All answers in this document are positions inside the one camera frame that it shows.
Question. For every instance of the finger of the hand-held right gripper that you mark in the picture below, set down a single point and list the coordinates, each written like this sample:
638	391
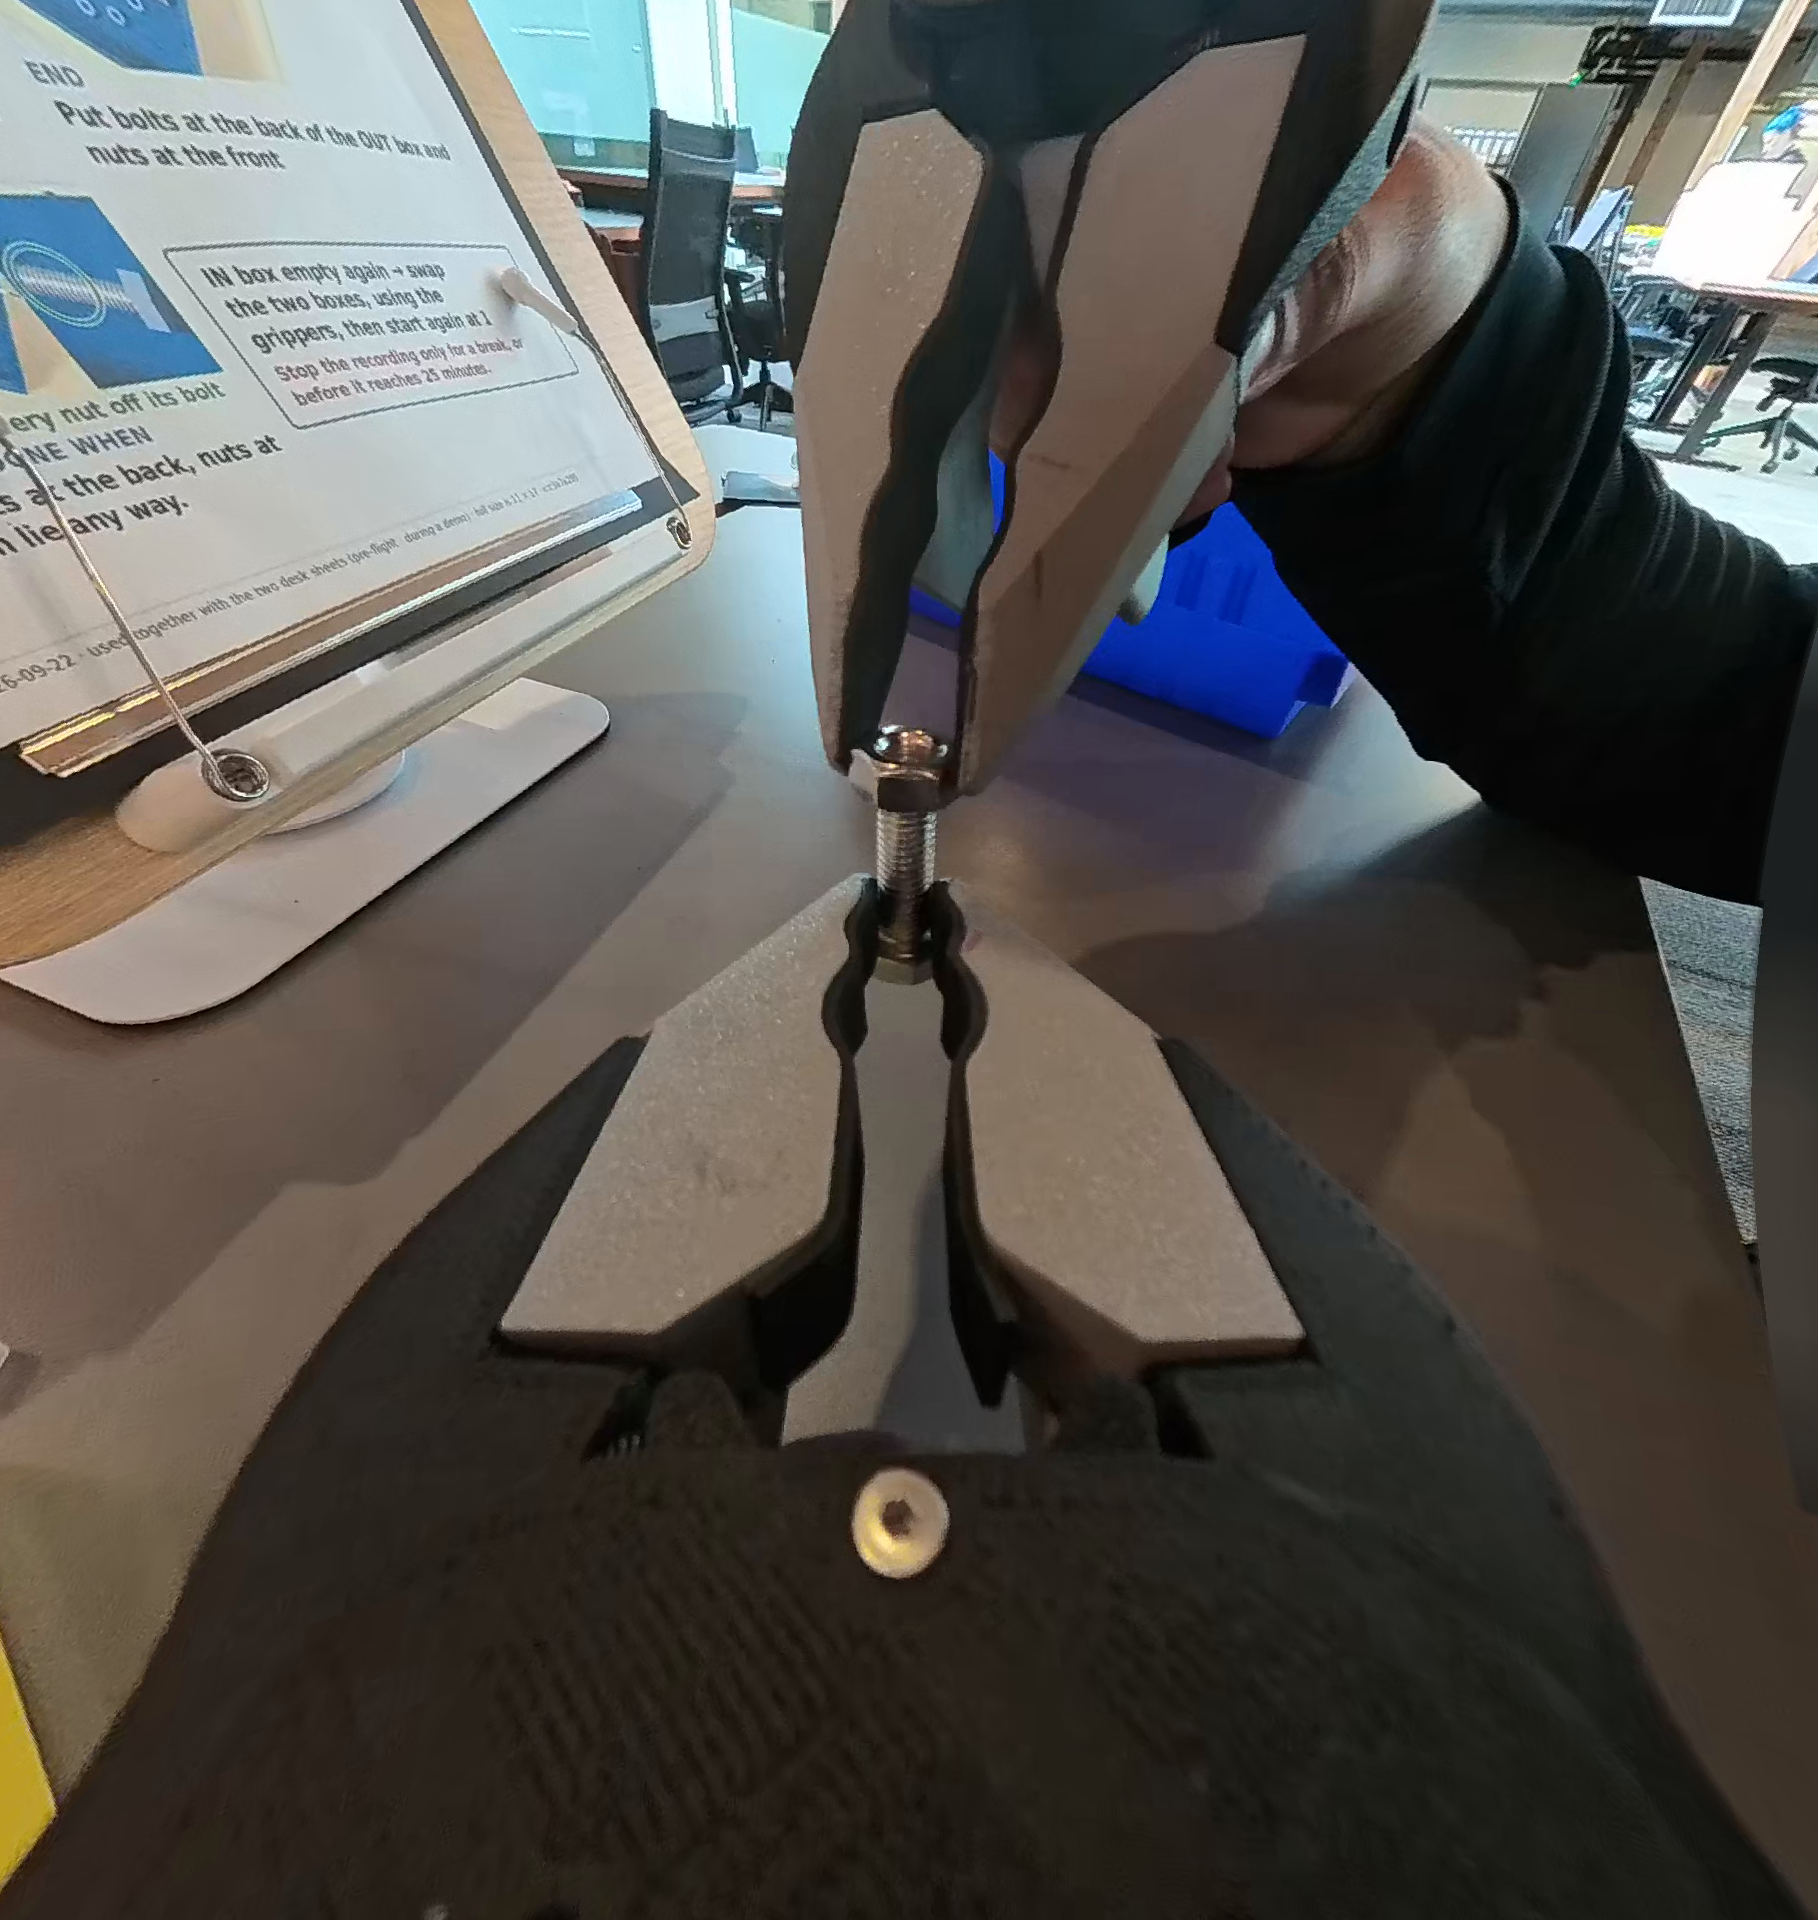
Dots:
877	377
1147	298

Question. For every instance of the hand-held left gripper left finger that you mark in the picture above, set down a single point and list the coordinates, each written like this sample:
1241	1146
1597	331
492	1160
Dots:
701	1188

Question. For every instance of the person's right hand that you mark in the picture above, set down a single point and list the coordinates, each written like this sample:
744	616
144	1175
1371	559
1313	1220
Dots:
1385	315

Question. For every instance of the printed instruction sheet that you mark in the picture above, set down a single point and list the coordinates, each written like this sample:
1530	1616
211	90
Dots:
253	452

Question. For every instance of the printed desk sheet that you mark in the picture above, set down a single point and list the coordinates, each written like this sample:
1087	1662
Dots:
757	488

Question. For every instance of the steel hex nut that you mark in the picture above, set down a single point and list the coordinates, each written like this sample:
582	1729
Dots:
899	775

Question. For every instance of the person's right forearm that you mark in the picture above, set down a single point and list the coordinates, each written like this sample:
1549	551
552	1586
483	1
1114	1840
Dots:
1571	647

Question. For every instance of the wooden office desk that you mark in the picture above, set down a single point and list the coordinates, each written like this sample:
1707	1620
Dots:
1795	294

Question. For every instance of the steel hex bolt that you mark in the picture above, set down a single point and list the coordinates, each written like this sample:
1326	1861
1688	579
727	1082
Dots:
913	859

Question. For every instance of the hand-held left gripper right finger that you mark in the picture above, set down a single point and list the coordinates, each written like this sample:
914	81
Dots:
1108	1188

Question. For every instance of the instruction sheet on stand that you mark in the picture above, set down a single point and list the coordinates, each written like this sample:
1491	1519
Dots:
328	900

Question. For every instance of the blue plastic bin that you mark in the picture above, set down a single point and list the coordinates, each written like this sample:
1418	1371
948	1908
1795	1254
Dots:
1241	663

